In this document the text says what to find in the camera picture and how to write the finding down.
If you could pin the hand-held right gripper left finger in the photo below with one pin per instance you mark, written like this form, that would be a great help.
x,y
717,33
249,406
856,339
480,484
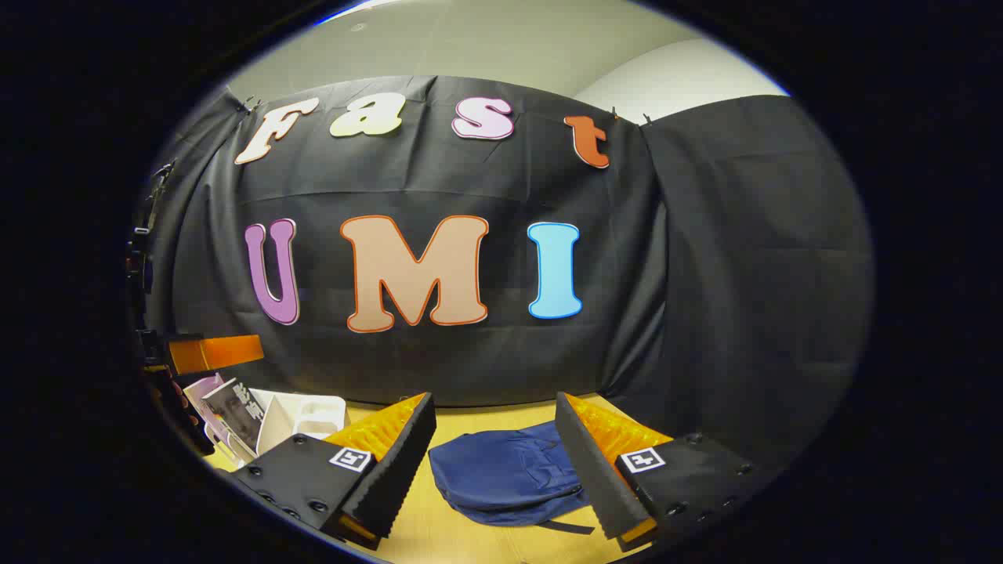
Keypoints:
x,y
392,478

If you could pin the purple and white book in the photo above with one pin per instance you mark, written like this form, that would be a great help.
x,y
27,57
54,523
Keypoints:
x,y
200,392

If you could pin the blue schoolbag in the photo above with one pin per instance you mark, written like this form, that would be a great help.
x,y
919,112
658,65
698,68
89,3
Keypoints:
x,y
501,478

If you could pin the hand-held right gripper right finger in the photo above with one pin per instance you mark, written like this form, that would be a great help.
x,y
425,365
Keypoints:
x,y
599,478

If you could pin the black backdrop cloth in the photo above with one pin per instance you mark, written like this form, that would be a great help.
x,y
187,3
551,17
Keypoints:
x,y
501,360

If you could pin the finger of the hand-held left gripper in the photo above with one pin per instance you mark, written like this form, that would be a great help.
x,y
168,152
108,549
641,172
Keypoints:
x,y
184,415
219,352

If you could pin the dark face cover book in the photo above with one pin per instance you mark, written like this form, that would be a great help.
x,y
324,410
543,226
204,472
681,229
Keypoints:
x,y
235,415

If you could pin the white bookshelf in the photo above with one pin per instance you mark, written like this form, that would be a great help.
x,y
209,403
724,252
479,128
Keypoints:
x,y
313,415

